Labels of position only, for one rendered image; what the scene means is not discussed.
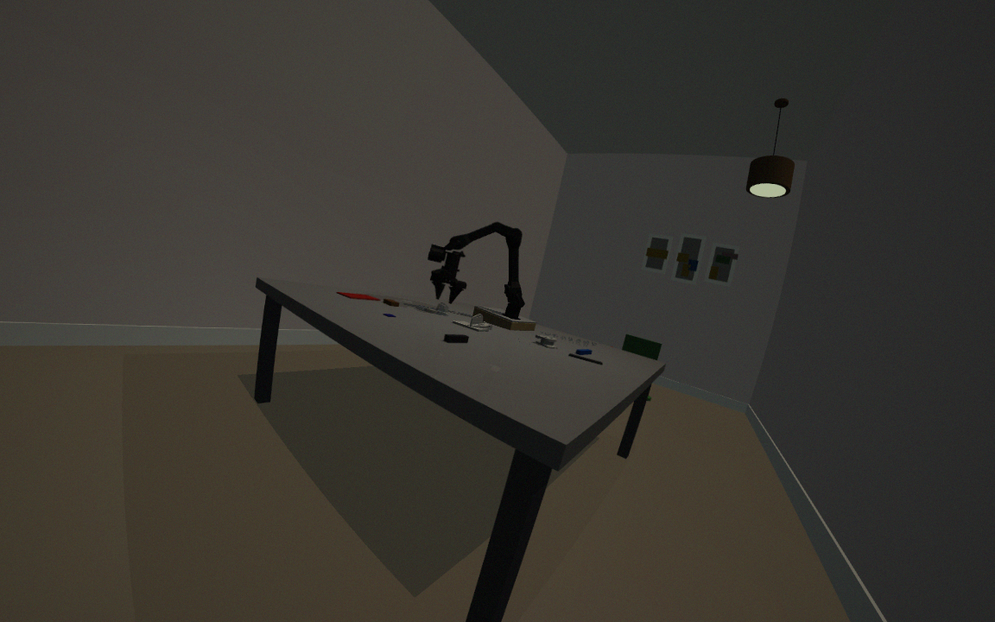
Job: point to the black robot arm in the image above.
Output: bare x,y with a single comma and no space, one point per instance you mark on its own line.
513,239

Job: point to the red flat rectangular plate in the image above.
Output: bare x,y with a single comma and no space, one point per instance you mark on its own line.
357,297

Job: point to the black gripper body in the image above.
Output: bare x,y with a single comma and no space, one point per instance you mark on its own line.
453,282

